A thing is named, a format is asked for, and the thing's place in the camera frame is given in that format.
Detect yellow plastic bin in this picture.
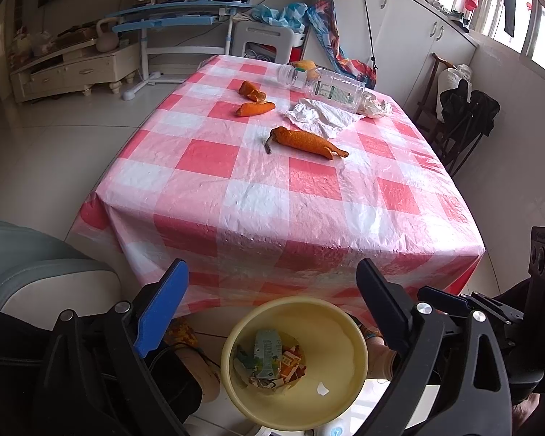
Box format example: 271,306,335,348
221,296,370,431

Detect white plastic bag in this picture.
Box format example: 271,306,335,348
437,64,473,96

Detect dark wooden chair with clothes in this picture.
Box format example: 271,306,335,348
438,79,501,178

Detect blue plastic bag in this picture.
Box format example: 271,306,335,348
247,2,308,32

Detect cream television cabinet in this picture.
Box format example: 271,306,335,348
9,39,141,103

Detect blue study desk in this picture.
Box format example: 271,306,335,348
104,0,259,101

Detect pink checkered plastic tablecloth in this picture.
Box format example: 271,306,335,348
73,54,486,319

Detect colourful printed bag with strap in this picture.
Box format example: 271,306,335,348
306,0,379,90

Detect orange mango peel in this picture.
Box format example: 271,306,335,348
235,101,276,117
238,80,267,102

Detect grey sneakers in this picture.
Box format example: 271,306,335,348
429,2,471,32

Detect person's leg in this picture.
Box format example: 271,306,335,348
367,340,398,380
166,344,222,403

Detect pale pink kettlebell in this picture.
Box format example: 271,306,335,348
95,17,120,53

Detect green white milk carton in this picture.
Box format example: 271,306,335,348
252,329,284,380

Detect long orange sweet potato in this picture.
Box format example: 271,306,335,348
264,127,350,161

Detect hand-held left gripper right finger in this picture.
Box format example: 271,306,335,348
356,259,512,436

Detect white cabinet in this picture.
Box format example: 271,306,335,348
300,0,480,110

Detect white paper sheet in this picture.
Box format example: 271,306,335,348
285,97,368,140

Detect person's right leg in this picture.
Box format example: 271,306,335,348
367,340,398,380

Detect crumpled white tissue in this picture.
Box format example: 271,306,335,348
361,92,393,120

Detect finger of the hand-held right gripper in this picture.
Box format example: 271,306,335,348
418,285,525,325

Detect person's left leg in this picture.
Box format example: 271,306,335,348
166,344,222,403

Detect black hanging garment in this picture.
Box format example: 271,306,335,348
463,0,528,37

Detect orange patterned slipper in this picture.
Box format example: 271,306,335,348
166,319,199,350

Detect white plastic storage stool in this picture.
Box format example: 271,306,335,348
231,20,307,62

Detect pale blue leather armchair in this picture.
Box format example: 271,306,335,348
0,218,121,316

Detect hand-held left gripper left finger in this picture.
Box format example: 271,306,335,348
39,259,190,436

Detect clear plastic bottle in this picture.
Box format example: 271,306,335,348
277,64,368,112

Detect red snack wrapper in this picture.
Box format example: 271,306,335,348
276,344,306,380

